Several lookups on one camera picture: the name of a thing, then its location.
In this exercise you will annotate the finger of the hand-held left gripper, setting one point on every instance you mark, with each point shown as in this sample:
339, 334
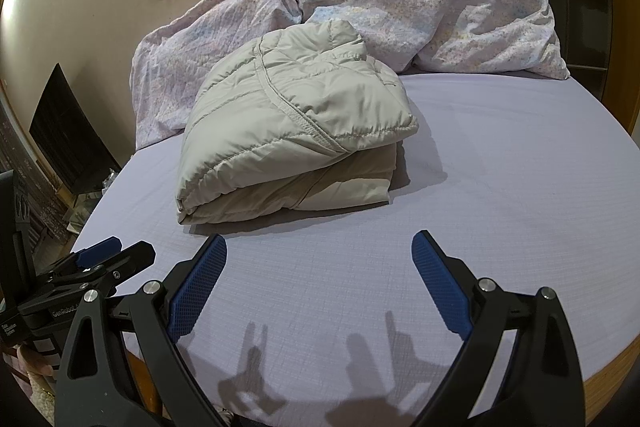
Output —
97, 253
132, 259

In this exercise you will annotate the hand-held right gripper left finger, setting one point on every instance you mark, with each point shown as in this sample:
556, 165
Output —
197, 287

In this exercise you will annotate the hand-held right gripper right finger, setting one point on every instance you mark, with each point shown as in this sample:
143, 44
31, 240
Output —
440, 287

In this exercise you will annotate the beige puffer jacket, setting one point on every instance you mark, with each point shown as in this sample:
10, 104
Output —
290, 122

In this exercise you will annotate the person's left forearm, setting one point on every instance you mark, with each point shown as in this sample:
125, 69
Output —
27, 377

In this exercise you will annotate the bed with lavender sheet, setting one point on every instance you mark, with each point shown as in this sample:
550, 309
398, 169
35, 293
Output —
500, 187

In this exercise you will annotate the black television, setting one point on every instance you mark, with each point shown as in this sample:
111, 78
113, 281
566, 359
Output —
70, 132

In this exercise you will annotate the floral lilac duvet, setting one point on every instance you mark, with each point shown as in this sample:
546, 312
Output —
425, 7

